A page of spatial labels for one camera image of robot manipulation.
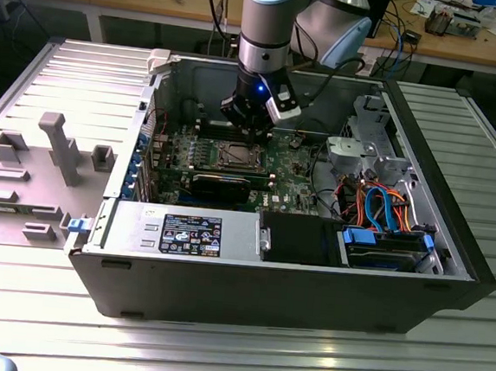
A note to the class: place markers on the blue plastic latch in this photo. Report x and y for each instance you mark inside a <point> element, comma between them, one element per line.
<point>77,225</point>

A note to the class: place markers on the green motherboard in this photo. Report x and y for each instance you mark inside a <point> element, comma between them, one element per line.
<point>287,184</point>

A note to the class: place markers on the silver power supply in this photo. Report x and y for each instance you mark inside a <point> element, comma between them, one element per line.
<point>131,227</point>

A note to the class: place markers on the coin cell battery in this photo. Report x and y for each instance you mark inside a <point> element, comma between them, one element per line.
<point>295,143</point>

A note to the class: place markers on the small black box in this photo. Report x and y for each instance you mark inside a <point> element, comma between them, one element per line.
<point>413,37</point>

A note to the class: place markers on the grey parts rack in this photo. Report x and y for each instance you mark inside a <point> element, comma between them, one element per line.
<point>62,152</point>

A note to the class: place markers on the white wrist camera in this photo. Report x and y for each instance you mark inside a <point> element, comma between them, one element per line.
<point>287,111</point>

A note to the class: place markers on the pale grey case latch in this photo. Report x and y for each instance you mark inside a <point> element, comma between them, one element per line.
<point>159,61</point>

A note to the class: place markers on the silver CPU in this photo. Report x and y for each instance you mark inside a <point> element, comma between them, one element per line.
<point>239,155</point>

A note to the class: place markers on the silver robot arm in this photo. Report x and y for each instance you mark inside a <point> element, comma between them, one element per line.
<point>266,22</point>

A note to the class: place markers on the black PC case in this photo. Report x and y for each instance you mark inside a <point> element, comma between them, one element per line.
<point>243,293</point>

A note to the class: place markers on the grey metal box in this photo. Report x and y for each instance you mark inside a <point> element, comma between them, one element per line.
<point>465,26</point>

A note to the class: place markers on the wooden workbench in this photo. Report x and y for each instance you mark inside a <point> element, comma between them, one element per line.
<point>116,0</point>

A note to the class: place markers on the metal drive cage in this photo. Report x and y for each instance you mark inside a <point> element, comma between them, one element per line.
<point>346,153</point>

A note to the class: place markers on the hard disk blue carrier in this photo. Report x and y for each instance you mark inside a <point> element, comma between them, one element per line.
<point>358,238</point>

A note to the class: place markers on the black graphics card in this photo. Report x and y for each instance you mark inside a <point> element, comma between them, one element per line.
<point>219,187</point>

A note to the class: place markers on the CPU cooler heat sink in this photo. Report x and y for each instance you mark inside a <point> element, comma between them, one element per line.
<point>438,22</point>

